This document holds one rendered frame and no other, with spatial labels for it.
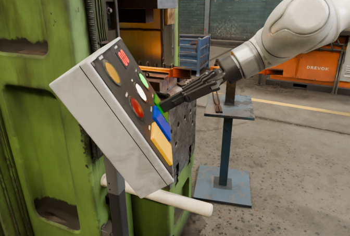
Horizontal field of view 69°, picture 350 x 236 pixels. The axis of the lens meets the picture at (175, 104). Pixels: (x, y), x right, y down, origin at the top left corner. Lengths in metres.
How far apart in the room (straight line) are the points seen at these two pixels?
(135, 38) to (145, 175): 1.09
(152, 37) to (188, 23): 8.06
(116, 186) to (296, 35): 0.56
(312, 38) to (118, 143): 0.40
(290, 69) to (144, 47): 3.45
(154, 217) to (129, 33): 1.01
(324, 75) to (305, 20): 4.13
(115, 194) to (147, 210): 0.70
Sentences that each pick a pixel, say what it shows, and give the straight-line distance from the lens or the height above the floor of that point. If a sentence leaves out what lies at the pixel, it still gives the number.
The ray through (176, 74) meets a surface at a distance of 1.17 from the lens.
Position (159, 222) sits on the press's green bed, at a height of 0.23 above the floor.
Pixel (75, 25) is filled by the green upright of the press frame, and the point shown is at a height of 1.22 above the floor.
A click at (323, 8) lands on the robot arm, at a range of 0.53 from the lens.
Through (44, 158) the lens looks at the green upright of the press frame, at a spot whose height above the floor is 0.66.
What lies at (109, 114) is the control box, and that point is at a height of 1.11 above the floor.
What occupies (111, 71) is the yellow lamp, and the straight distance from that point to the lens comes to 0.50.
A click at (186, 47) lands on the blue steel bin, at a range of 4.96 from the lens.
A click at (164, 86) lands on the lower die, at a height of 0.95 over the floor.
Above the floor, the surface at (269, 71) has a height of 0.93.
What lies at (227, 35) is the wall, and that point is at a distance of 8.99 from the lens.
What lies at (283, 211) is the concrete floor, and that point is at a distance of 1.98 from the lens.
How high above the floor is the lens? 1.28
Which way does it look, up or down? 21 degrees down
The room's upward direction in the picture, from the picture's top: straight up
